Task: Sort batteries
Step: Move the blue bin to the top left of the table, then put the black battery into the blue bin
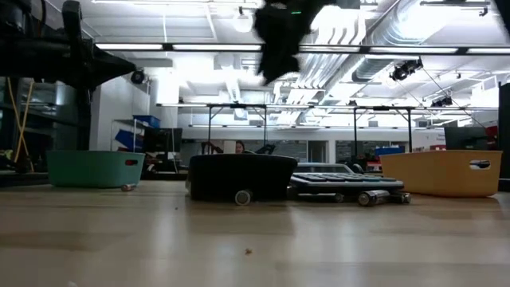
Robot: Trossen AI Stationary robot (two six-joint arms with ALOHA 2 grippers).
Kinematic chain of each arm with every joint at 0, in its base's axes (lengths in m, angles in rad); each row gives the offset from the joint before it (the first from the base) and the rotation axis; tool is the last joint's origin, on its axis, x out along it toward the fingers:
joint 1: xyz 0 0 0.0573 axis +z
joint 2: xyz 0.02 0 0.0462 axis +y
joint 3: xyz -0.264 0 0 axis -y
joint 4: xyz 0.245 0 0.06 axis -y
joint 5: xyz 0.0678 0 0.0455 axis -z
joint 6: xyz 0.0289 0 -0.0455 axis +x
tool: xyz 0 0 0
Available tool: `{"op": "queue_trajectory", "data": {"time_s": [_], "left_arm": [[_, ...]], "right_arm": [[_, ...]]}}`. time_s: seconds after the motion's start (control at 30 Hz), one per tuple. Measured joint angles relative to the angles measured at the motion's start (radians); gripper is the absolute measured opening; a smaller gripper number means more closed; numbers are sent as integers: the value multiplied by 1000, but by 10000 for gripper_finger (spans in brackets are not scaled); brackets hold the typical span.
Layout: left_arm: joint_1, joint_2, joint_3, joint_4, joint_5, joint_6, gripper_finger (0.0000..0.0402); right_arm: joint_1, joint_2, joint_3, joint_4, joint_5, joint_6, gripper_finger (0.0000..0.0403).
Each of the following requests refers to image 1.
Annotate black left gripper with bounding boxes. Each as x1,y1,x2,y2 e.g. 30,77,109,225
59,37,138,92

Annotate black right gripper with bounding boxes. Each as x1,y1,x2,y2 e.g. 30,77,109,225
253,0,324,86

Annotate teal plastic bin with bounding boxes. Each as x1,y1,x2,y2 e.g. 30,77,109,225
46,150,147,189

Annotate dark plastic bin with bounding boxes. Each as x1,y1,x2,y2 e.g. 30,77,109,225
186,153,299,202

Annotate grey desk calculator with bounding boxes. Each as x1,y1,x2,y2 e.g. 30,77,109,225
287,162,406,197

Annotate silver cylindrical battery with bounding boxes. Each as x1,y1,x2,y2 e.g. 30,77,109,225
233,190,253,206

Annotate slim dark battery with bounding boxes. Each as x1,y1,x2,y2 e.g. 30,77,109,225
296,193,344,203

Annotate large silver battery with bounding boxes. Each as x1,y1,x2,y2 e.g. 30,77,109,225
357,190,391,207

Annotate short black battery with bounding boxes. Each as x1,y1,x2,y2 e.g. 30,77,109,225
389,192,412,205

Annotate yellow plastic bin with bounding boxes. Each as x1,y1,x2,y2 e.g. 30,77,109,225
379,149,504,199

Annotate small blue storage bin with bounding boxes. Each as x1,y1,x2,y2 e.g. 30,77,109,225
133,115,161,128

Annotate tilted blue storage bin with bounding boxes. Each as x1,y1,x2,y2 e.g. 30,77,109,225
114,129,144,152

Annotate black computer monitor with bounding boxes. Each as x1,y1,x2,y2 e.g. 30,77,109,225
444,126,489,151
142,127,183,153

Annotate black ceiling track light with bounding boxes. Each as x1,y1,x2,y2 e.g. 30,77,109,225
390,58,424,82
430,94,454,108

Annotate wide blue storage bin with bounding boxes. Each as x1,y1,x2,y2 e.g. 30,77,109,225
374,146,406,157

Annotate black metal frame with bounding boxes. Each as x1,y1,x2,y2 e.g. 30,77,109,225
206,103,269,155
352,104,414,155

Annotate round ceiling ring lamp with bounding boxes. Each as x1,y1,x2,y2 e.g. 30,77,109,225
233,11,256,33

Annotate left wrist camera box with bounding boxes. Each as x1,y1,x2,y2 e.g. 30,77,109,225
61,0,84,41

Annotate yellow cable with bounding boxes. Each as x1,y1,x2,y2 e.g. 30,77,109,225
14,81,35,163
6,77,35,173

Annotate black frame post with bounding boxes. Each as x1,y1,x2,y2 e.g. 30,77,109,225
498,81,510,180

